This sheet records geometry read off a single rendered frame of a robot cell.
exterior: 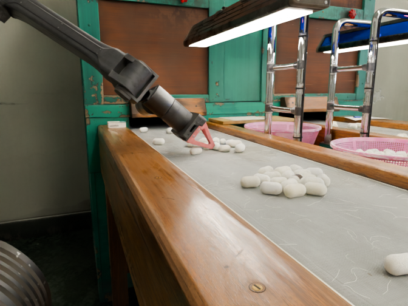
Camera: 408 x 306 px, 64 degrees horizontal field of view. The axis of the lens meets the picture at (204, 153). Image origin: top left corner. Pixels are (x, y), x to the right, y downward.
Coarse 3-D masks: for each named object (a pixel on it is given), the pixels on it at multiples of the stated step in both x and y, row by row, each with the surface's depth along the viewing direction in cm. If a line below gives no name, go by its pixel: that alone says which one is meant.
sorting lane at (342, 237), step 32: (192, 160) 73; (224, 160) 73; (256, 160) 73; (288, 160) 73; (224, 192) 51; (256, 192) 51; (352, 192) 51; (384, 192) 51; (256, 224) 39; (288, 224) 39; (320, 224) 39; (352, 224) 39; (384, 224) 39; (320, 256) 32; (352, 256) 32; (384, 256) 32; (352, 288) 27; (384, 288) 27
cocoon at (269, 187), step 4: (260, 184) 50; (264, 184) 50; (268, 184) 50; (272, 184) 49; (276, 184) 49; (260, 188) 50; (264, 188) 49; (268, 188) 49; (272, 188) 49; (276, 188) 49; (280, 188) 49; (264, 192) 50; (268, 192) 50; (272, 192) 49; (276, 192) 49; (280, 192) 49
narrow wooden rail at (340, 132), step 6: (324, 126) 116; (324, 132) 115; (336, 132) 109; (342, 132) 107; (348, 132) 104; (354, 132) 102; (372, 132) 101; (318, 138) 118; (336, 138) 109; (402, 138) 89; (318, 144) 118; (390, 144) 90; (396, 144) 89; (396, 150) 89
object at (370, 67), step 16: (400, 16) 92; (336, 32) 103; (336, 48) 104; (336, 64) 105; (368, 64) 92; (368, 80) 93; (368, 96) 93; (368, 112) 94; (368, 128) 95; (320, 144) 113
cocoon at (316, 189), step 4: (308, 184) 49; (312, 184) 49; (316, 184) 49; (320, 184) 49; (308, 188) 49; (312, 188) 49; (316, 188) 49; (320, 188) 48; (324, 188) 48; (308, 192) 49; (312, 192) 49; (316, 192) 49; (320, 192) 48; (324, 192) 49
